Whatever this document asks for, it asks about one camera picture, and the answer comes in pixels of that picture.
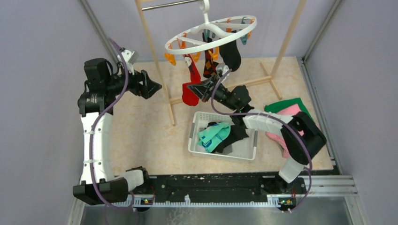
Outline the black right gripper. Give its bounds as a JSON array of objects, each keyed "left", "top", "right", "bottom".
[{"left": 186, "top": 75, "right": 237, "bottom": 112}]

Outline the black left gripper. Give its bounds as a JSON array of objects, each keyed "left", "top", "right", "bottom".
[{"left": 105, "top": 61, "right": 161, "bottom": 98}]

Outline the teal patterned sock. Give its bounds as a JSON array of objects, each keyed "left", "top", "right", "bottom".
[{"left": 197, "top": 122, "right": 231, "bottom": 153}]

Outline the white round sock hanger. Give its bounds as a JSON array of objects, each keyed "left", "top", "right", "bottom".
[{"left": 165, "top": 0, "right": 258, "bottom": 55}]

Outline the wooden drying rack frame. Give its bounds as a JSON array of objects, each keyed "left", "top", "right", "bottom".
[{"left": 134, "top": 0, "right": 307, "bottom": 127}]

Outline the white perforated plastic basket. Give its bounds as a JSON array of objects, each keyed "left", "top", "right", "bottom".
[{"left": 188, "top": 111, "right": 258, "bottom": 163}]

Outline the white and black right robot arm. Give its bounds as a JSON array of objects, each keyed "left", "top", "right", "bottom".
[{"left": 187, "top": 77, "right": 327, "bottom": 193}]

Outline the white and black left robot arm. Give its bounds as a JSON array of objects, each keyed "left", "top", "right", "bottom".
[{"left": 73, "top": 58, "right": 162, "bottom": 205}]

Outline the red sock with cat face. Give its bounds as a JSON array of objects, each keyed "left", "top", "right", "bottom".
[{"left": 182, "top": 54, "right": 201, "bottom": 106}]

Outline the black argyle sock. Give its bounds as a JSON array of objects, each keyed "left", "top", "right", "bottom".
[{"left": 203, "top": 48, "right": 218, "bottom": 78}]

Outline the green cloth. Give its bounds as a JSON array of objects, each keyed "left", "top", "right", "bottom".
[{"left": 264, "top": 97, "right": 313, "bottom": 120}]

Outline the pink cloth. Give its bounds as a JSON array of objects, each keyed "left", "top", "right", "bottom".
[{"left": 266, "top": 104, "right": 304, "bottom": 159}]

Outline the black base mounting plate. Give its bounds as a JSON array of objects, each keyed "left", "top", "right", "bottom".
[{"left": 121, "top": 166, "right": 341, "bottom": 213}]

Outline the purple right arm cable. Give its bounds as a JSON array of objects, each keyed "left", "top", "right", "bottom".
[{"left": 210, "top": 68, "right": 313, "bottom": 213}]

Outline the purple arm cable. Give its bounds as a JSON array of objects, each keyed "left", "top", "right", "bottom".
[
  {"left": 89, "top": 37, "right": 139, "bottom": 225},
  {"left": 210, "top": 68, "right": 313, "bottom": 213}
]

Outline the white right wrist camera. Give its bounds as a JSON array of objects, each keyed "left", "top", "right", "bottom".
[{"left": 215, "top": 63, "right": 231, "bottom": 78}]

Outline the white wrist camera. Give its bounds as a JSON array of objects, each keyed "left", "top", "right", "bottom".
[
  {"left": 215, "top": 63, "right": 231, "bottom": 78},
  {"left": 117, "top": 47, "right": 138, "bottom": 75}
]

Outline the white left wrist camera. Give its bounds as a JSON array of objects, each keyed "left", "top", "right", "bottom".
[{"left": 117, "top": 47, "right": 138, "bottom": 75}]

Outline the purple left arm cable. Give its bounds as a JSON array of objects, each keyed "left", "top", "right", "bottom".
[{"left": 89, "top": 37, "right": 139, "bottom": 225}]

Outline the white slotted cable duct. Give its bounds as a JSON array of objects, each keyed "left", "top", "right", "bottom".
[{"left": 85, "top": 195, "right": 281, "bottom": 208}]

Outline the aluminium rail frame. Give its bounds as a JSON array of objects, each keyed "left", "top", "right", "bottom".
[{"left": 65, "top": 173, "right": 371, "bottom": 225}]

